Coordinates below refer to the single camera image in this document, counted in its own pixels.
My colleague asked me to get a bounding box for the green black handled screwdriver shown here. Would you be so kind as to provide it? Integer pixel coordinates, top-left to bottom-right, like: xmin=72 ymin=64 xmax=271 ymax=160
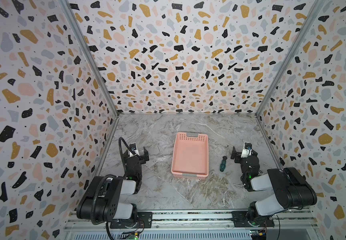
xmin=220 ymin=146 xmax=229 ymax=172

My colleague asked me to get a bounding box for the pink perforated plastic bin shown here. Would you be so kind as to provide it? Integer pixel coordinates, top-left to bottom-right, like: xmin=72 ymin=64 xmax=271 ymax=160
xmin=171 ymin=132 xmax=209 ymax=179

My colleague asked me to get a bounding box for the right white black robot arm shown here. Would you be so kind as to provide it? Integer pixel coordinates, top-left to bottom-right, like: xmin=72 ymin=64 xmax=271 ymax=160
xmin=231 ymin=143 xmax=317 ymax=227

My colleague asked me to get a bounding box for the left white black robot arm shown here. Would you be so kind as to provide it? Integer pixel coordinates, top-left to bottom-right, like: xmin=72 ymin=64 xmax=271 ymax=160
xmin=76 ymin=144 xmax=149 ymax=228

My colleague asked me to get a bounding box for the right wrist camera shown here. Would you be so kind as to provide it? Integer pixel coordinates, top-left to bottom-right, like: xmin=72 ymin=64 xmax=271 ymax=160
xmin=241 ymin=142 xmax=252 ymax=158

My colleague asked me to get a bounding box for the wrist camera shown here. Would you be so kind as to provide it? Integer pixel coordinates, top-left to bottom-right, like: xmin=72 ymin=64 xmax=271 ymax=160
xmin=129 ymin=143 xmax=139 ymax=156
xmin=241 ymin=142 xmax=252 ymax=158

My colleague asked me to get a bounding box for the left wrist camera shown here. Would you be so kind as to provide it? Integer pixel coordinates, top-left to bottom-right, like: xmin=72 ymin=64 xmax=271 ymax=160
xmin=129 ymin=143 xmax=139 ymax=156

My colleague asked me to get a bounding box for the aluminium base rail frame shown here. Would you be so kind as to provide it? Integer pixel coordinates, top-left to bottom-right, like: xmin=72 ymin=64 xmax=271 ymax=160
xmin=65 ymin=208 xmax=323 ymax=240

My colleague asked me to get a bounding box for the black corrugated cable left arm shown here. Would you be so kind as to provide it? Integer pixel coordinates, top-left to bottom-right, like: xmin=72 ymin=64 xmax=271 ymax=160
xmin=90 ymin=136 xmax=137 ymax=225

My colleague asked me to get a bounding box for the left aluminium corner post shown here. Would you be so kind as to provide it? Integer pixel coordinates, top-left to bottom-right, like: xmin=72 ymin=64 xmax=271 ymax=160
xmin=59 ymin=0 xmax=118 ymax=119

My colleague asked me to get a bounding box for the aluminium corner post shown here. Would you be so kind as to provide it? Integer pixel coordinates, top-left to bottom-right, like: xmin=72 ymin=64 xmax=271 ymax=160
xmin=255 ymin=0 xmax=325 ymax=119
xmin=59 ymin=0 xmax=118 ymax=119

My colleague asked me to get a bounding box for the right aluminium corner post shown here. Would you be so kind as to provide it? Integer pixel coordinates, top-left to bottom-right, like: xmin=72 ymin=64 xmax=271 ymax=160
xmin=255 ymin=0 xmax=325 ymax=119

